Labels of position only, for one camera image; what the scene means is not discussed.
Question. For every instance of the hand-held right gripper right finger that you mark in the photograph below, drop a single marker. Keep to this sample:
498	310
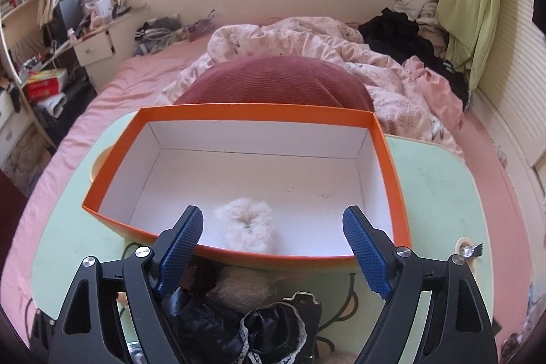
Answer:
367	253

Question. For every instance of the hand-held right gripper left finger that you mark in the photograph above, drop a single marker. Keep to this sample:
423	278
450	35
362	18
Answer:
181	249

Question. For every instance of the white fluffy ball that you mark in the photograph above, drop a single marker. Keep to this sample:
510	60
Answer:
245	225

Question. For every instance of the orange cardboard box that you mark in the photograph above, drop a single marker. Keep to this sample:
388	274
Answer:
264	180

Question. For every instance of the green cartoon desktop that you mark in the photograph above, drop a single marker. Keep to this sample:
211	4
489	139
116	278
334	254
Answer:
426	185

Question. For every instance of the metal wing screw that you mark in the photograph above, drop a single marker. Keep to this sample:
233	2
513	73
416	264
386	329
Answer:
469	249

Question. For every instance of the pink garment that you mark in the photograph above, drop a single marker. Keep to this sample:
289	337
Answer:
435	91

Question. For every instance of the pink bed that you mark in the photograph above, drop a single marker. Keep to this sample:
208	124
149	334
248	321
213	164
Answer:
140	74

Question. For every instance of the red and yellow box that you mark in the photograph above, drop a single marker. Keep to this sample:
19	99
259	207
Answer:
45	84

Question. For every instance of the purple packet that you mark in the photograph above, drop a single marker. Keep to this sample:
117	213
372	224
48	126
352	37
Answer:
198	30

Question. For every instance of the white nightstand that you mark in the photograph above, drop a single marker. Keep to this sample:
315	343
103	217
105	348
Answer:
91	48

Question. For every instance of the striped clothes pile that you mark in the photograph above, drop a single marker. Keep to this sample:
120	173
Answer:
158	29

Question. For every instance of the black clothes pile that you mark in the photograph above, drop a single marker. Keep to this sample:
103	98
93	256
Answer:
392	31

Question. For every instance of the pink floral quilt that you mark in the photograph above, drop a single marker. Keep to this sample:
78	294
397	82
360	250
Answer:
298	35

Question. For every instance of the white cup with straw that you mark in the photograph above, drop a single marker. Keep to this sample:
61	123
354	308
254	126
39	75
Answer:
104	8

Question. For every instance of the white clothes pile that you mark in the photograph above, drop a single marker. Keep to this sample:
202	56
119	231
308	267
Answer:
413	1

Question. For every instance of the black monitor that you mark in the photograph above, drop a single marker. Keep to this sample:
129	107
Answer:
70	16

